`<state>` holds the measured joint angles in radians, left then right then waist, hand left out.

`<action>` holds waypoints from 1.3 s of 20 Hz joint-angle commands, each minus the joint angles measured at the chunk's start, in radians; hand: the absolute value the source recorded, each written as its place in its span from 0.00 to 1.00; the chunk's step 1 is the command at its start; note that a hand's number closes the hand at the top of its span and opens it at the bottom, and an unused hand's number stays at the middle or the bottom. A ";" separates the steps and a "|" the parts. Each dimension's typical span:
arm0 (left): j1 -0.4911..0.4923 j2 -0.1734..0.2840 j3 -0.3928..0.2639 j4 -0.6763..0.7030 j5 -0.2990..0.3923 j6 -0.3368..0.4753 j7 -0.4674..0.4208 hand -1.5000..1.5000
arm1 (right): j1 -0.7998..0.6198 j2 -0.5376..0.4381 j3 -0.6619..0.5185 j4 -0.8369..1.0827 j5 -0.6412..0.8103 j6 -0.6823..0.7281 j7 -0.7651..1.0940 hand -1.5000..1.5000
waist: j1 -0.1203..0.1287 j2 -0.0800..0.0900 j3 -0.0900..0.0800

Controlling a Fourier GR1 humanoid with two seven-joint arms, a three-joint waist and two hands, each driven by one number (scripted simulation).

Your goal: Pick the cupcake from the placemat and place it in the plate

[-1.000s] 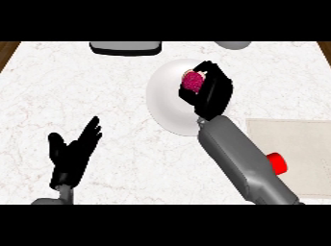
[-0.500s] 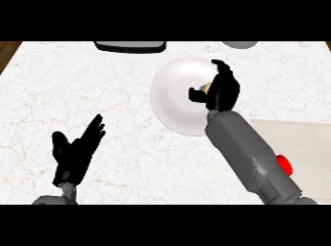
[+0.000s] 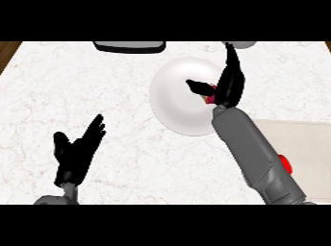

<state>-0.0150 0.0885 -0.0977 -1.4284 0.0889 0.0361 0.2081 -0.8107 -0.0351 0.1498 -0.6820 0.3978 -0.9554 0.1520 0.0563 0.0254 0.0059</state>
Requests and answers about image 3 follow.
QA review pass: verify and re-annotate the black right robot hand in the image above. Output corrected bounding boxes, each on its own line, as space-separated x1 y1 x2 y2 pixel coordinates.
184 41 246 109

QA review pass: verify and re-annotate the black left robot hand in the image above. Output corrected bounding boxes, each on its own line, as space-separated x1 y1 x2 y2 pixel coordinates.
52 113 107 188

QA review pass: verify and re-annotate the pink cupcake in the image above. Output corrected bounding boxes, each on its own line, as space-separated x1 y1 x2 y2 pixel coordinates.
202 84 218 106

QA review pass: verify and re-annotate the white round plate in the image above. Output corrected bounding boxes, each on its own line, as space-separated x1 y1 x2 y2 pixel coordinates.
148 57 230 136

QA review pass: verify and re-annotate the beige placemat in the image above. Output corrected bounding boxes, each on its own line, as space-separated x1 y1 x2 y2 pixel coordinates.
252 118 331 205

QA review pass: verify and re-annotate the pale grey round object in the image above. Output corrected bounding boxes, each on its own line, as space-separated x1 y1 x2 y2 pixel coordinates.
219 41 258 50

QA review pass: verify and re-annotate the grey black-rimmed appliance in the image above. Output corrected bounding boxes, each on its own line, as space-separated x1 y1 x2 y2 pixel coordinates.
91 41 166 54

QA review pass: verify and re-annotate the red round object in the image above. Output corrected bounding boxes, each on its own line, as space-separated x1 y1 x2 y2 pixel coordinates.
275 154 295 176

